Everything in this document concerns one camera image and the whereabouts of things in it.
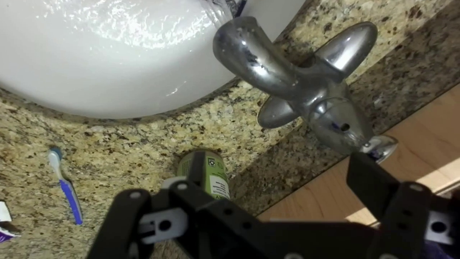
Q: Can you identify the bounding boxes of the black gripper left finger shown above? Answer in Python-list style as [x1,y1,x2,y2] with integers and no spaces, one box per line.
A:
[84,151,270,259]

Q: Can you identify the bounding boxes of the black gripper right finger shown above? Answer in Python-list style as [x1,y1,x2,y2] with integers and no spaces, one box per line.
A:
[346,153,460,259]

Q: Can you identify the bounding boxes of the chrome sink faucet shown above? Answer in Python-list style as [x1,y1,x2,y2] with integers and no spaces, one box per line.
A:
[212,16,396,163]

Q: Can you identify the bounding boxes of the green soap pump bottle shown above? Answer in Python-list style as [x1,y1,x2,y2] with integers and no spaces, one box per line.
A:
[159,148,229,201]

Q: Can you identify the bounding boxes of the wood framed mirror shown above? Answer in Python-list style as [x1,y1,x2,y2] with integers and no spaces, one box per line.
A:
[259,86,460,223]

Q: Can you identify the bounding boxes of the blue white toothbrush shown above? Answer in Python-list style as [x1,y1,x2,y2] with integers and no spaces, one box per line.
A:
[47,147,83,225]

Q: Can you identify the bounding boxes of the white oval sink basin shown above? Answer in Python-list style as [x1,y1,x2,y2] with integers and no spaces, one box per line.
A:
[0,0,305,119]

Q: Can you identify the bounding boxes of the white toothpaste box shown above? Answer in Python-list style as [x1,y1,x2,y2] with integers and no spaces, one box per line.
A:
[0,200,19,243]

